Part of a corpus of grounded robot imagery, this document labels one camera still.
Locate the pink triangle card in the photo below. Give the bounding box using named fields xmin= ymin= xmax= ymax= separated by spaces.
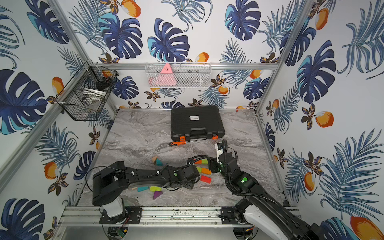
xmin=154 ymin=63 xmax=177 ymax=87

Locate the natural wood triangle block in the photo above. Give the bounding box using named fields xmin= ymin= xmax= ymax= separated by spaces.
xmin=152 ymin=156 xmax=158 ymax=165

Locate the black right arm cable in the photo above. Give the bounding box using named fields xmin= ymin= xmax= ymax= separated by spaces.
xmin=221 ymin=138 xmax=238 ymax=169

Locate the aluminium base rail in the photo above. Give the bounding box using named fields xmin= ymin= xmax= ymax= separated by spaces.
xmin=59 ymin=205 xmax=301 ymax=228

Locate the orange handled screwdriver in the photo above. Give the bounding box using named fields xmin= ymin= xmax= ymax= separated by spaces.
xmin=169 ymin=140 xmax=205 ymax=147

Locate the teal triangle block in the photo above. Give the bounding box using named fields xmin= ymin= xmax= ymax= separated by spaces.
xmin=156 ymin=159 xmax=164 ymax=166

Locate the teal rectangular block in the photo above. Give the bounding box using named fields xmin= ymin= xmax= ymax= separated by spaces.
xmin=137 ymin=187 xmax=150 ymax=192

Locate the black plastic tool case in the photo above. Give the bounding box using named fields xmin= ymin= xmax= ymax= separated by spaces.
xmin=171 ymin=106 xmax=225 ymax=142

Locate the red rectangular block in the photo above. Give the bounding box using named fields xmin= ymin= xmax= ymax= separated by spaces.
xmin=200 ymin=176 xmax=212 ymax=184

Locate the black corner bracket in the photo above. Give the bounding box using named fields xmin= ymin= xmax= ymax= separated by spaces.
xmin=107 ymin=120 xmax=114 ymax=130

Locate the orange square block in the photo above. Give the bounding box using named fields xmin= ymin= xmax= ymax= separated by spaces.
xmin=201 ymin=168 xmax=212 ymax=175

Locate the black wire basket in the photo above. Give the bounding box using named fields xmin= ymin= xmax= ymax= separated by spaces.
xmin=55 ymin=62 xmax=119 ymax=122

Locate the lime green lower block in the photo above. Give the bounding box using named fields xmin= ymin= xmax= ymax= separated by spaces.
xmin=150 ymin=186 xmax=162 ymax=192

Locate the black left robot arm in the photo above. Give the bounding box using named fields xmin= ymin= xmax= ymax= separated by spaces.
xmin=92 ymin=161 xmax=200 ymax=207

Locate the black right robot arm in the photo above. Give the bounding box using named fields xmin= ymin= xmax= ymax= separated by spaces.
xmin=208 ymin=153 xmax=325 ymax=240

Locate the purple triangle block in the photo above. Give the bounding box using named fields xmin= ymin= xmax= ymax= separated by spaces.
xmin=153 ymin=191 xmax=163 ymax=200

